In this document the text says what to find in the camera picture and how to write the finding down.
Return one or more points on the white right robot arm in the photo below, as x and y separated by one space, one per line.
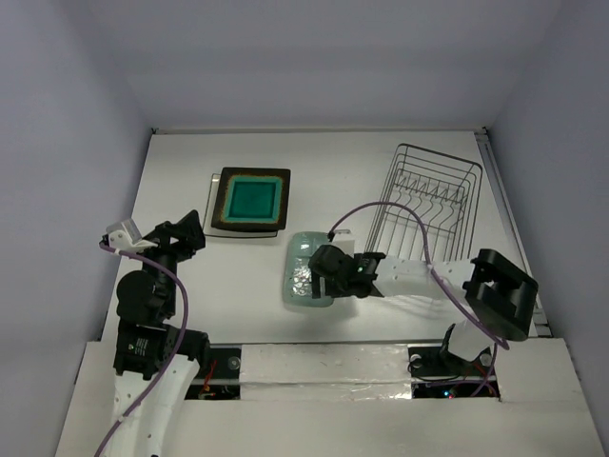
496 298

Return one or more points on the white black-rimmed square plate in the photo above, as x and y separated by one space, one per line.
210 231

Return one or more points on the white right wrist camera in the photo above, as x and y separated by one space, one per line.
342 239

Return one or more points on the teal brown-rimmed square plate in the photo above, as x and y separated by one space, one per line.
251 200

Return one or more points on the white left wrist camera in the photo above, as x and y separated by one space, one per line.
125 236

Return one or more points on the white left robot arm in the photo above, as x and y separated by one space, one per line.
156 357

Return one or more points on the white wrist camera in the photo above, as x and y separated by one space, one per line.
125 236
342 239

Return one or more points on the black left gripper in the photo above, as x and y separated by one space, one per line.
187 229

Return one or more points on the white table edge rail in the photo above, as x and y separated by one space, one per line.
310 129

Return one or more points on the pale green glass plate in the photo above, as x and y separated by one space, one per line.
298 284

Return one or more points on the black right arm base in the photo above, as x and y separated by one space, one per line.
436 373

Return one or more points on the silver foil covered bar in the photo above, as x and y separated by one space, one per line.
325 372

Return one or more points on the black wire dish rack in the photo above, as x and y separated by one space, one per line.
444 191

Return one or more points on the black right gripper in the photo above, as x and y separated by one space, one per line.
322 268

